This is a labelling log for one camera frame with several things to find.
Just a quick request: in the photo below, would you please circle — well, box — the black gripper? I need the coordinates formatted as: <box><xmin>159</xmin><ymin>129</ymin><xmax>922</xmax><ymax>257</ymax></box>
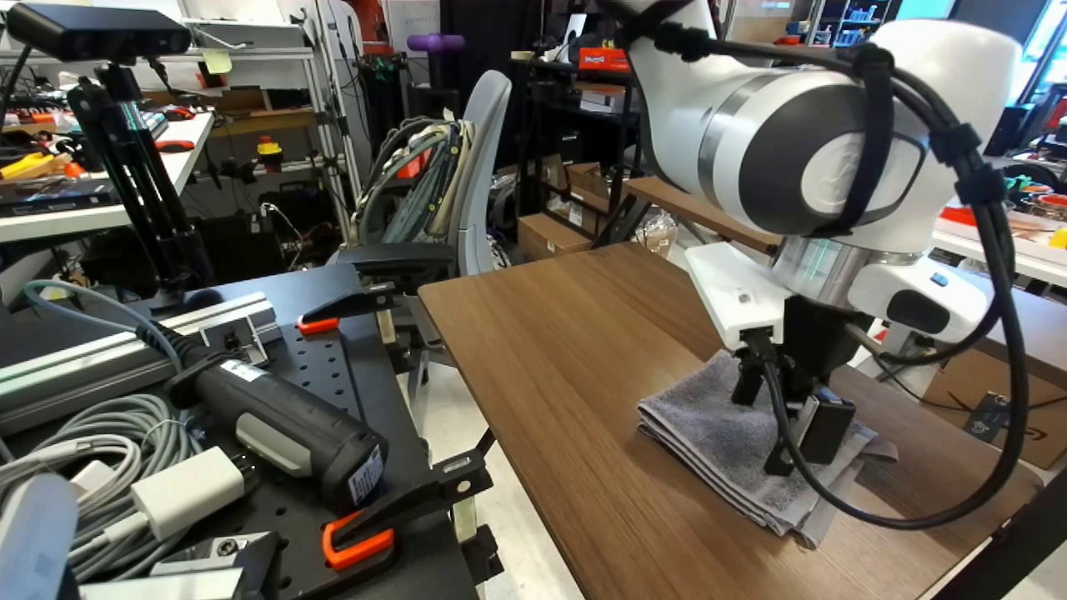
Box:
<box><xmin>726</xmin><ymin>292</ymin><xmax>869</xmax><ymax>465</ymax></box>

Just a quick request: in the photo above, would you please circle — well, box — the grey towel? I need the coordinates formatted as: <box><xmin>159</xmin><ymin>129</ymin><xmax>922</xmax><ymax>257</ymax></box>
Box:
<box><xmin>635</xmin><ymin>347</ymin><xmax>899</xmax><ymax>551</ymax></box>

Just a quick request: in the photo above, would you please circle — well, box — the flat cardboard box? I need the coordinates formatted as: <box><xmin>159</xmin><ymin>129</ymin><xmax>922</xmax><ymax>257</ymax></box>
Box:
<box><xmin>916</xmin><ymin>335</ymin><xmax>1067</xmax><ymax>472</ymax></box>

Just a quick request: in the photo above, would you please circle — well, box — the white side desk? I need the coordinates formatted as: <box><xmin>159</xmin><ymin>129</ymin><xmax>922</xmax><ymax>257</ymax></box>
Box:
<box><xmin>929</xmin><ymin>202</ymin><xmax>1067</xmax><ymax>292</ymax></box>

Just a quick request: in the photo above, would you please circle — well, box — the brown cardboard box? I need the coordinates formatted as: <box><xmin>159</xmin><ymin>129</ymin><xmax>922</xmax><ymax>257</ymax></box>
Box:
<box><xmin>513</xmin><ymin>210</ymin><xmax>610</xmax><ymax>267</ymax></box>

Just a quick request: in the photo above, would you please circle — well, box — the grey office chair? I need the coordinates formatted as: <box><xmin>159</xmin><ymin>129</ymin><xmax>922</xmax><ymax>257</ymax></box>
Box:
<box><xmin>331</xmin><ymin>65</ymin><xmax>516</xmax><ymax>295</ymax></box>

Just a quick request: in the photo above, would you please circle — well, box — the black perforated mounting board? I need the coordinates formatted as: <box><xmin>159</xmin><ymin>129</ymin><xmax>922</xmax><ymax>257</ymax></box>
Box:
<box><xmin>0</xmin><ymin>259</ymin><xmax>507</xmax><ymax>600</ymax></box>

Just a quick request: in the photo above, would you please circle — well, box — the black handheld power tool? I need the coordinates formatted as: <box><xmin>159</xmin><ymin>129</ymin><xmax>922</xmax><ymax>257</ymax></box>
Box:
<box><xmin>164</xmin><ymin>352</ymin><xmax>393</xmax><ymax>517</ymax></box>

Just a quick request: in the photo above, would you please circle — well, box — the purple dumbbell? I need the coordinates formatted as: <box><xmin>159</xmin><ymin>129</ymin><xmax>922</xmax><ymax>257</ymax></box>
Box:
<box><xmin>405</xmin><ymin>27</ymin><xmax>475</xmax><ymax>59</ymax></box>

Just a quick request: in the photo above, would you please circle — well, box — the white power adapter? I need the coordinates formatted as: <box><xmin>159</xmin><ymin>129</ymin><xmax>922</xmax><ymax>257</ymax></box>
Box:
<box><xmin>130</xmin><ymin>444</ymin><xmax>250</xmax><ymax>543</ymax></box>

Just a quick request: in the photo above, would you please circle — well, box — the short silver aluminium extrusion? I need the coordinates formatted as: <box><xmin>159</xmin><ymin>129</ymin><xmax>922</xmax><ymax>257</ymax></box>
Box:
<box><xmin>74</xmin><ymin>525</ymin><xmax>283</xmax><ymax>600</ymax></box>

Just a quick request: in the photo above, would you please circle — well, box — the long silver aluminium extrusion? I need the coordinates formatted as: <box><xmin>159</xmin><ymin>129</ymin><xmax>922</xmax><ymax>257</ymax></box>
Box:
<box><xmin>0</xmin><ymin>289</ymin><xmax>283</xmax><ymax>439</ymax></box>

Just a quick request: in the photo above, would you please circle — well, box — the cluttered white workbench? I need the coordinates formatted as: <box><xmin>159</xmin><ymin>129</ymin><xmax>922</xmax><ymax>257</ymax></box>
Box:
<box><xmin>0</xmin><ymin>99</ymin><xmax>216</xmax><ymax>247</ymax></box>

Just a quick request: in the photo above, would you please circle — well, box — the blurred white rounded object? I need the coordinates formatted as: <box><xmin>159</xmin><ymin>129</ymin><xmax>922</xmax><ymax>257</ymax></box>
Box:
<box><xmin>0</xmin><ymin>469</ymin><xmax>84</xmax><ymax>600</ymax></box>

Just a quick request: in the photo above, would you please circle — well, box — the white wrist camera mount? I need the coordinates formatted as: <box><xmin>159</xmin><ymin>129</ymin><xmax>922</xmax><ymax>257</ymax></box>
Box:
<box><xmin>679</xmin><ymin>240</ymin><xmax>799</xmax><ymax>355</ymax></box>

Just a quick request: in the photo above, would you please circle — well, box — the grey green bag with straps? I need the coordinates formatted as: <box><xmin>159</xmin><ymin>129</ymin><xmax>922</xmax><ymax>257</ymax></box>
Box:
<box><xmin>344</xmin><ymin>114</ymin><xmax>477</xmax><ymax>251</ymax></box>

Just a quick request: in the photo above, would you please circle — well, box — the black clamp with orange handle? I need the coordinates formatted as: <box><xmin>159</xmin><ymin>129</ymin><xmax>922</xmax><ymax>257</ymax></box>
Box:
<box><xmin>318</xmin><ymin>429</ymin><xmax>499</xmax><ymax>576</ymax></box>
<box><xmin>294</xmin><ymin>275</ymin><xmax>408</xmax><ymax>342</ymax></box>

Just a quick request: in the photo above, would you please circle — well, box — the blue grey cable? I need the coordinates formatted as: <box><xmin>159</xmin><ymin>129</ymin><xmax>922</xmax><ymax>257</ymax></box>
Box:
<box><xmin>17</xmin><ymin>275</ymin><xmax>191</xmax><ymax>377</ymax></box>

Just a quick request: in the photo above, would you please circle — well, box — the black camera tripod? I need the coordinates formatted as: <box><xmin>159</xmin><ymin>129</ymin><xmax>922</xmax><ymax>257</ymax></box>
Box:
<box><xmin>64</xmin><ymin>57</ymin><xmax>216</xmax><ymax>295</ymax></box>

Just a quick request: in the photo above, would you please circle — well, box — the grey cable bundle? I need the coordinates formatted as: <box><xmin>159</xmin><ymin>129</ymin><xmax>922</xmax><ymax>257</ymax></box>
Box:
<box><xmin>0</xmin><ymin>385</ymin><xmax>209</xmax><ymax>585</ymax></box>

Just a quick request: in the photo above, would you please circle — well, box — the black stereo camera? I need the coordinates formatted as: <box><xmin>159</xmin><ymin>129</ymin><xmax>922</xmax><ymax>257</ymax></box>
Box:
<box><xmin>5</xmin><ymin>0</ymin><xmax>196</xmax><ymax>65</ymax></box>

